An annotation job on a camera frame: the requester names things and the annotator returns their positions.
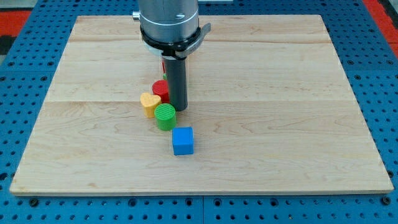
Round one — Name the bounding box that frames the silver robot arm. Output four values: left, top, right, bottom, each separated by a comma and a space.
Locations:
132, 0, 211, 60

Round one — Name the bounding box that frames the yellow heart block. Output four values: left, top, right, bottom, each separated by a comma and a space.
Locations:
140, 92, 162, 118

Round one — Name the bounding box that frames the blue cube block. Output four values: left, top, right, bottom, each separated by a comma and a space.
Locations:
172, 127, 194, 156

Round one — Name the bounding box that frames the green cylinder block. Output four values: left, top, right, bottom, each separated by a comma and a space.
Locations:
154, 103, 177, 131

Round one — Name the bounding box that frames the red cylinder block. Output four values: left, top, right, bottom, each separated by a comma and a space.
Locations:
152, 80, 170, 103

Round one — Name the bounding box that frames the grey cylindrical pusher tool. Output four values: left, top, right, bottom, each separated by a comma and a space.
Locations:
164, 58, 188, 111

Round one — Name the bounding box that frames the small red block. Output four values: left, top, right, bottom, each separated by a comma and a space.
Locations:
162, 59, 165, 74

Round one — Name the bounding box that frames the wooden board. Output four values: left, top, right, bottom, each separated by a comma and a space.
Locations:
10, 15, 394, 196

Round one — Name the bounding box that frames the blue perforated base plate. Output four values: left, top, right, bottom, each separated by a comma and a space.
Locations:
1, 0, 397, 223

